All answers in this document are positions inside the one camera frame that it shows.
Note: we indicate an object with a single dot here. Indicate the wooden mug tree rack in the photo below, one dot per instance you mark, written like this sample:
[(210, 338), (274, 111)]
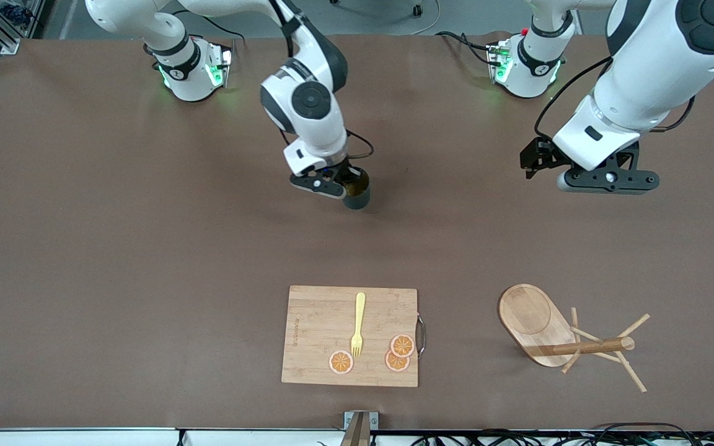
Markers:
[(530, 322)]

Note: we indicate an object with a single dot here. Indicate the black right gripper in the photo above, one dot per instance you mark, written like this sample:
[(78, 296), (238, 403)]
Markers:
[(353, 178)]

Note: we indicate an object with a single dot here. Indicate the dark teal cup yellow inside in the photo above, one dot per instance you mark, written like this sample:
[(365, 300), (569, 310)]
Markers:
[(358, 199)]

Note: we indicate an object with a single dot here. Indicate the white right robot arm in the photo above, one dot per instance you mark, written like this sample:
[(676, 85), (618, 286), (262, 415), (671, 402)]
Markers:
[(307, 99)]

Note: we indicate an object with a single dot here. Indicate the yellow plastic fork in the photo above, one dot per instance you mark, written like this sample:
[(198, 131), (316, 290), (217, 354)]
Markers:
[(360, 310)]

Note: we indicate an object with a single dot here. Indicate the bamboo cutting board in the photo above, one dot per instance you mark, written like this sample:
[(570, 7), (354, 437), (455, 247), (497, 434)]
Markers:
[(320, 322)]

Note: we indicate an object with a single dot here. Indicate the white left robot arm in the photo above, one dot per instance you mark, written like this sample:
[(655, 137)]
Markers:
[(642, 93)]

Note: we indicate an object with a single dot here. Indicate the orange slice toy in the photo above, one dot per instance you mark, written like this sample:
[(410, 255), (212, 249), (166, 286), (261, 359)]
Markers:
[(341, 362), (402, 345), (394, 364)]

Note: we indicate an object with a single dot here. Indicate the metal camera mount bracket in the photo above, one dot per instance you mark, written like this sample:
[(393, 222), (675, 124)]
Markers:
[(360, 427)]

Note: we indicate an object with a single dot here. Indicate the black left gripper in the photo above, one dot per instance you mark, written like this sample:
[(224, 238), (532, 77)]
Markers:
[(540, 156)]

